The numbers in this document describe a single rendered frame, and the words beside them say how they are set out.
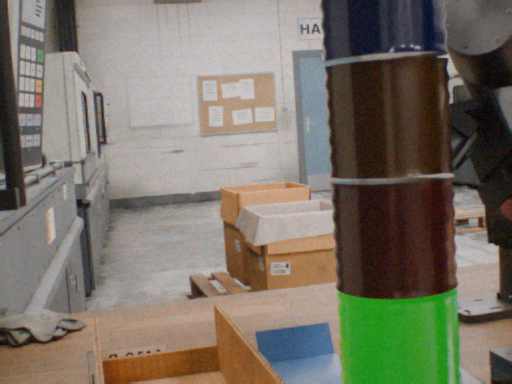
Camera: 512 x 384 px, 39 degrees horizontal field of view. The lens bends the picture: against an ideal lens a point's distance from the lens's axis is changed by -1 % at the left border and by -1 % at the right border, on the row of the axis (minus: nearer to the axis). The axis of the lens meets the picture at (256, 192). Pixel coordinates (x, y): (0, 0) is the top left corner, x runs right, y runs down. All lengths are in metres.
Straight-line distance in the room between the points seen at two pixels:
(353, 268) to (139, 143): 10.99
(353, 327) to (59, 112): 4.84
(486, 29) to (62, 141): 4.57
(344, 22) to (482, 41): 0.35
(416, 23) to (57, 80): 4.85
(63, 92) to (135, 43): 6.30
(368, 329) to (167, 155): 11.01
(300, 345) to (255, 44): 10.82
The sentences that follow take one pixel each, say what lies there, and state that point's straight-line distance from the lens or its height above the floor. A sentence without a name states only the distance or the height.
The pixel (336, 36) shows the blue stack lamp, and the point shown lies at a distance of 0.22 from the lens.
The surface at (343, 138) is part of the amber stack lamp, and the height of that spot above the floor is 1.13.
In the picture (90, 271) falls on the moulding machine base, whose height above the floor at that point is 0.20.
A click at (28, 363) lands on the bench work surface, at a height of 0.90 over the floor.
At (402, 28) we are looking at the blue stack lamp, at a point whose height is 1.16.
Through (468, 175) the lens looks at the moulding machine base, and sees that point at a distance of 10.89.
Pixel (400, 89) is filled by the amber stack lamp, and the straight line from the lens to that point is 0.21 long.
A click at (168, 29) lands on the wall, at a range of 11.32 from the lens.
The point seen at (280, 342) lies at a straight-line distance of 0.69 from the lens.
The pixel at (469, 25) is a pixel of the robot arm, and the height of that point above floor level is 1.20.
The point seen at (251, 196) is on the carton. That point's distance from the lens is 4.50.
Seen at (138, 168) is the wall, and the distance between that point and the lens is 11.21.
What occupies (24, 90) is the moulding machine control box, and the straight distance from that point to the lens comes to 1.39.
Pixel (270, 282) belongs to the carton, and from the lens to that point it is 3.98.
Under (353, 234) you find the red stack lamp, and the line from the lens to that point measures 0.22.
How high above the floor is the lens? 1.14
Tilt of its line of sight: 5 degrees down
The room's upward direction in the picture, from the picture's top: 4 degrees counter-clockwise
